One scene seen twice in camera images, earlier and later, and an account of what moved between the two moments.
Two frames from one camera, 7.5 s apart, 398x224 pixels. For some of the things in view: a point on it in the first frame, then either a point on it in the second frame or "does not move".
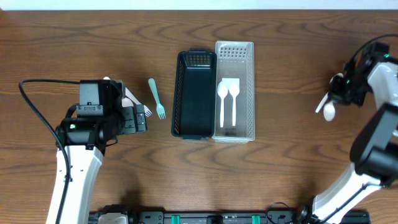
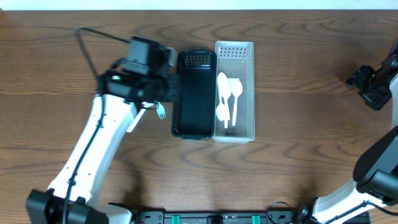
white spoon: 234,89 does not move
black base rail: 285,217 does not move
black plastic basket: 193,106 does not move
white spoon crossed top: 338,74 -> 222,86
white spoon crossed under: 329,111 -> 222,111
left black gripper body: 137,119 -> 171,88
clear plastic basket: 235,60 does not move
